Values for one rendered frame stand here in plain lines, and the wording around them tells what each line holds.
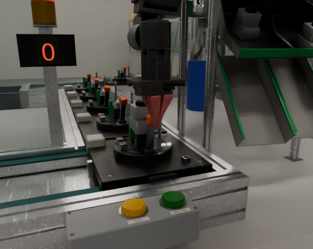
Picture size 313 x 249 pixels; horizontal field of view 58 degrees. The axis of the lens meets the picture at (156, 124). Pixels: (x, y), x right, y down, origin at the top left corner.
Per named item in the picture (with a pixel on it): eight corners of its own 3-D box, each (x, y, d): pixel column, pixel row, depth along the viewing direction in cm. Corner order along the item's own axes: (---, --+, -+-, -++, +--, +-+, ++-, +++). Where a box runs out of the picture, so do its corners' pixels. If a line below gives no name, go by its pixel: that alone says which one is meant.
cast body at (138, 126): (156, 133, 64) (156, 102, 62) (137, 135, 63) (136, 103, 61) (144, 123, 72) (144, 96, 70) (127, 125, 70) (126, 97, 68)
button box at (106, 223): (200, 240, 48) (201, 208, 46) (70, 274, 41) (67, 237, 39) (182, 217, 54) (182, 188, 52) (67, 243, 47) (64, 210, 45)
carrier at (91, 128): (167, 137, 84) (167, 96, 81) (85, 147, 76) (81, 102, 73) (142, 118, 106) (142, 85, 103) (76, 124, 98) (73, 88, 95)
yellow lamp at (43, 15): (57, 24, 63) (55, 0, 61) (32, 23, 61) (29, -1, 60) (56, 25, 67) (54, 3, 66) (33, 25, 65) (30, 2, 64)
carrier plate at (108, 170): (212, 172, 62) (212, 163, 61) (102, 191, 53) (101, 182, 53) (169, 139, 83) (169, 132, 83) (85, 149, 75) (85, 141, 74)
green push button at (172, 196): (189, 210, 47) (189, 199, 47) (166, 215, 46) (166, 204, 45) (178, 198, 51) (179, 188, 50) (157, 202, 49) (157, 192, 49)
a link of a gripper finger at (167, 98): (128, 126, 59) (127, 81, 56) (160, 123, 61) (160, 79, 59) (138, 135, 53) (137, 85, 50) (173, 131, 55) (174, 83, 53)
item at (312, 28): (322, 55, 69) (336, 27, 65) (306, 56, 68) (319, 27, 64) (303, 40, 75) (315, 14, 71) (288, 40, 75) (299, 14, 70)
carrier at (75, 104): (142, 118, 107) (142, 85, 103) (76, 124, 99) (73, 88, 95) (126, 105, 128) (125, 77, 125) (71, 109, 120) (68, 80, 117)
